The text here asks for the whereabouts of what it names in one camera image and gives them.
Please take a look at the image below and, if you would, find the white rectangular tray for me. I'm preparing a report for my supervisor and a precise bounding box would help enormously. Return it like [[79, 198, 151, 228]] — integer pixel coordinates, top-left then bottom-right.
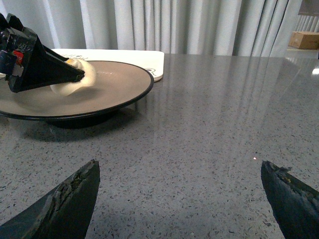
[[0, 49, 165, 83]]

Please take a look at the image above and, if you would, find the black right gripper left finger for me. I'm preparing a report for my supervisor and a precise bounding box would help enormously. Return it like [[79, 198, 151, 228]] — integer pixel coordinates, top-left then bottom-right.
[[0, 160, 100, 239]]

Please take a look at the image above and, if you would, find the white steamed bun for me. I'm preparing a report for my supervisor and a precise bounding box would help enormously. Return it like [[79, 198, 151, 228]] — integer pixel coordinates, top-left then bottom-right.
[[50, 59, 97, 96]]

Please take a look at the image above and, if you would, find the grey pleated curtain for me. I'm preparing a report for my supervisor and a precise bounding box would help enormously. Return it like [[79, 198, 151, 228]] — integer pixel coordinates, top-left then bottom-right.
[[0, 0, 303, 58]]

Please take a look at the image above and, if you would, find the beige plate black rim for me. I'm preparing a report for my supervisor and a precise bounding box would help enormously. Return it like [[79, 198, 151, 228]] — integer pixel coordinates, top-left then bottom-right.
[[0, 61, 154, 128]]

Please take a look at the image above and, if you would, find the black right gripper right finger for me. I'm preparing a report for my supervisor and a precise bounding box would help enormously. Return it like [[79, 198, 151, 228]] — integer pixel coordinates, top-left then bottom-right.
[[261, 161, 319, 239]]

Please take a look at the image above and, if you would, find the brown cardboard box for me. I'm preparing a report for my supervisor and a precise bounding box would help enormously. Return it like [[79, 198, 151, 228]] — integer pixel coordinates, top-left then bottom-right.
[[289, 31, 319, 50]]

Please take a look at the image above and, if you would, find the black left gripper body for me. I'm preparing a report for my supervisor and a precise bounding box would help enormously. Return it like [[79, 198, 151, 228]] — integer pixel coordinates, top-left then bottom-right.
[[0, 13, 37, 82]]

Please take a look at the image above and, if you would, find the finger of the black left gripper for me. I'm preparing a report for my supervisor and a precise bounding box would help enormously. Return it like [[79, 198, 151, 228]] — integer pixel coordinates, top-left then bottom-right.
[[44, 47, 69, 61], [8, 37, 84, 93]]

